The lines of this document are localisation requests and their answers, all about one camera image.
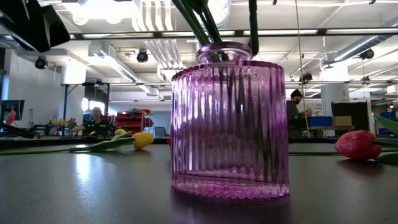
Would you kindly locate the background yellow flowers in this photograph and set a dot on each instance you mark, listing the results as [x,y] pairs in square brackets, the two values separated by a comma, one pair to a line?
[58,123]

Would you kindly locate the red storage shelf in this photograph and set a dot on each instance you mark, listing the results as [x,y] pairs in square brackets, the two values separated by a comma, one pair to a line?
[133,121]

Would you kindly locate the black background robot arm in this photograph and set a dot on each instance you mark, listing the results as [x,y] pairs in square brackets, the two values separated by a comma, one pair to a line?
[38,127]

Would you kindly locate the black background frame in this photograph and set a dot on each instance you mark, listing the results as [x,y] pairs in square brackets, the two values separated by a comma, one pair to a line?
[65,109]

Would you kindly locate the background red flowers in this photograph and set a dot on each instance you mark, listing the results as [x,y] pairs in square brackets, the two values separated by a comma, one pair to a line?
[71,122]

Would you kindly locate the grey chair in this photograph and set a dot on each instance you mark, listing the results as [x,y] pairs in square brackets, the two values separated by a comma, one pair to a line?
[160,132]

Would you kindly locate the seated person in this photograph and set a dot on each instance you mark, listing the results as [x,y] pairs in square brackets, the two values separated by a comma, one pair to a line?
[96,123]

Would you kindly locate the wooden background table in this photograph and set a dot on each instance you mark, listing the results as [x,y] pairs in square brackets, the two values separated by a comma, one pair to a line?
[329,127]

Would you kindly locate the cardboard box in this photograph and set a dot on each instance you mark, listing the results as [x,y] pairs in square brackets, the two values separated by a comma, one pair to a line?
[342,120]

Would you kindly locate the standing person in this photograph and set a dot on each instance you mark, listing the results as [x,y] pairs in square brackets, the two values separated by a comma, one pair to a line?
[295,109]

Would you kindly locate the grey round ceiling duct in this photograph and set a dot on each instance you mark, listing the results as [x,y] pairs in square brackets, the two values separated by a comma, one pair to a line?
[357,46]

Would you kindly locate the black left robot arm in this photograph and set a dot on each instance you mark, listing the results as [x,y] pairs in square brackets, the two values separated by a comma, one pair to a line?
[31,21]

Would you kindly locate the purple ribbed glass vase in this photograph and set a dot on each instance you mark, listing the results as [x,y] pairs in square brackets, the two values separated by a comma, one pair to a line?
[230,130]

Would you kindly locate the black monitor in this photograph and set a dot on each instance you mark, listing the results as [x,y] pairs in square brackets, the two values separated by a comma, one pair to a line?
[14,109]

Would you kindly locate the tulip with green stem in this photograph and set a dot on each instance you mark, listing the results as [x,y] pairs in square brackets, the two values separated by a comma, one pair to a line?
[215,31]
[253,25]
[188,18]

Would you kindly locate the blue bin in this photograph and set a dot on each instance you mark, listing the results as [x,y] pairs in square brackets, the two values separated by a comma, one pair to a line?
[320,121]

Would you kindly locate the black overhead frame beam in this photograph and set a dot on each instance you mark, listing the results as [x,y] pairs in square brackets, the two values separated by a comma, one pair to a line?
[321,31]

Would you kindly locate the red tulip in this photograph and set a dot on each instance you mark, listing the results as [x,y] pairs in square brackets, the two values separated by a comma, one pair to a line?
[357,144]

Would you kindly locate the white LED light bar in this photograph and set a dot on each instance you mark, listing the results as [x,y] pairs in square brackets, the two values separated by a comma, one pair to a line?
[96,35]
[280,31]
[362,30]
[177,33]

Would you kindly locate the black ceiling camera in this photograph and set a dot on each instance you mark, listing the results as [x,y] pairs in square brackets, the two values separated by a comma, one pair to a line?
[142,56]
[367,54]
[306,77]
[40,63]

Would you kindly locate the storage shelf with blue bins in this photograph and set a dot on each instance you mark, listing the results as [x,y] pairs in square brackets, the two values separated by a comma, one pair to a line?
[384,109]

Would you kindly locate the black cabinet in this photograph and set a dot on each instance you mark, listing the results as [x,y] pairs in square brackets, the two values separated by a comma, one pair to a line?
[357,109]

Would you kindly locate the white pillar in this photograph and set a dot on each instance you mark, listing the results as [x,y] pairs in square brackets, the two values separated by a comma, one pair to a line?
[334,93]

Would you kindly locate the yellow tulip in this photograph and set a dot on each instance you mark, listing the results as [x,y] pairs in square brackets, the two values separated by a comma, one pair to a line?
[119,131]
[143,140]

